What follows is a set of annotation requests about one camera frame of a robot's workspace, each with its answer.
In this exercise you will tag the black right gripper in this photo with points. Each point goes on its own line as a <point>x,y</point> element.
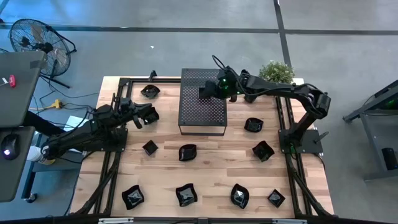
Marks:
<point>225,84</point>

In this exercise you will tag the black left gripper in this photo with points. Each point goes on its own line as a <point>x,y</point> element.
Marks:
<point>132,109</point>

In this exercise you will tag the black glossy mini plate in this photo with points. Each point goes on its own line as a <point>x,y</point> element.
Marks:
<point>153,116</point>

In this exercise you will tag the black wavy oval mini plate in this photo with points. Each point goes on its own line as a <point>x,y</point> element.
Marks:
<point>150,91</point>

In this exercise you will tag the black rounded square mini plate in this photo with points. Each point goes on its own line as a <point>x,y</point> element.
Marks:
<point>253,124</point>

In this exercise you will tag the black wavy square mini plate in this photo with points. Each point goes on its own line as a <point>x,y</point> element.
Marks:
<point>133,197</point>
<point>263,151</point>
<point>186,194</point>

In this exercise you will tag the black leaf shaped mini plate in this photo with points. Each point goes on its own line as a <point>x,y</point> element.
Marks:
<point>239,196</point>
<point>187,152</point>

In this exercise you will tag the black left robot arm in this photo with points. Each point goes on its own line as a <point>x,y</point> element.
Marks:
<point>93,124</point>

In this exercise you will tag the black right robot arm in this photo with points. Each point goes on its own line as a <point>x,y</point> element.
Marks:
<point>280,87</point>

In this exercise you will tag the black perforated metal rack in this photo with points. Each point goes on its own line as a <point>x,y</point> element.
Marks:
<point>192,112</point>

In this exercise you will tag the green potted plant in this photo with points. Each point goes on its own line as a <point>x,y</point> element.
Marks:
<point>276,72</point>

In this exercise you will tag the yellow power plug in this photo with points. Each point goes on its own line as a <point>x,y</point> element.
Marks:
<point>56,104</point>

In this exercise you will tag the black front bar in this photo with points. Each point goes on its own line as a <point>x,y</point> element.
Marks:
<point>174,221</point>

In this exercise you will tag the black floor fan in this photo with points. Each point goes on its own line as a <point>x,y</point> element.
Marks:
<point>46,47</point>

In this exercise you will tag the grey tape patch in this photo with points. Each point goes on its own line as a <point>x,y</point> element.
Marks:
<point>37,64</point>

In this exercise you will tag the white and yellow spray can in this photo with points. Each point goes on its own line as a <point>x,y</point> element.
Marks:
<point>32,154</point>

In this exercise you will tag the black base lever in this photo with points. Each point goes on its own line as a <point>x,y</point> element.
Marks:
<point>321,137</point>

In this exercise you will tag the small red tool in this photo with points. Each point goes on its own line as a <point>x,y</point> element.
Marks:
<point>12,81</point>

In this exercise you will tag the black computer mouse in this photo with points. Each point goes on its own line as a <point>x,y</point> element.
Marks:
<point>11,144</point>

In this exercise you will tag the black caster wheel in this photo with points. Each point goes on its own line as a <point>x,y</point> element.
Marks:
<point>31,198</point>

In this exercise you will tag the small white tag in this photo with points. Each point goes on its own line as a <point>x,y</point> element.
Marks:
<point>3,81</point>

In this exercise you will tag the dark grey side desk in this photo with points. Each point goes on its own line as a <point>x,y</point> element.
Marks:
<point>12,180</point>

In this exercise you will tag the grey metal cart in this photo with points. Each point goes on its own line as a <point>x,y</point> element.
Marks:
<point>376,133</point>

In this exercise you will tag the black device with green light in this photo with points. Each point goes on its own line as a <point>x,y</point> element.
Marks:
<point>390,104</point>

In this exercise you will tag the black box on cart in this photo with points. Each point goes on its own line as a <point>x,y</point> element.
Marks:
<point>390,158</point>

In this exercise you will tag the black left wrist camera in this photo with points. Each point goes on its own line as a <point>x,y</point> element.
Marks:
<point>137,122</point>

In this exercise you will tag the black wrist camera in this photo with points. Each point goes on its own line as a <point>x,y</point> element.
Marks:
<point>233,99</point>
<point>137,122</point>

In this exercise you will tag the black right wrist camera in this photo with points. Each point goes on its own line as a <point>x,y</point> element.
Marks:
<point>233,99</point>

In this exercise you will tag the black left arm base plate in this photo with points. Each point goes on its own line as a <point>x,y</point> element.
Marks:
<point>121,143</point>

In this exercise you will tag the black aluminium table frame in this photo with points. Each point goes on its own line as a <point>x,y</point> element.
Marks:
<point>111,189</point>

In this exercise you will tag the silver metal bracket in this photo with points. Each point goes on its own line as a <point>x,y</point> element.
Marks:
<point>115,221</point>
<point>289,221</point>

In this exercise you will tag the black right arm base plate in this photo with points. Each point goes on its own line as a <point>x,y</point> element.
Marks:
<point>311,147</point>

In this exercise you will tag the small grey centre bracket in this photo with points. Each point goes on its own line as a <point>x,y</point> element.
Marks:
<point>202,221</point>

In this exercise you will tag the blue grey desk base frame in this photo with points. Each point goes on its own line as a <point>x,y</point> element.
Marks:
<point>28,180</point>

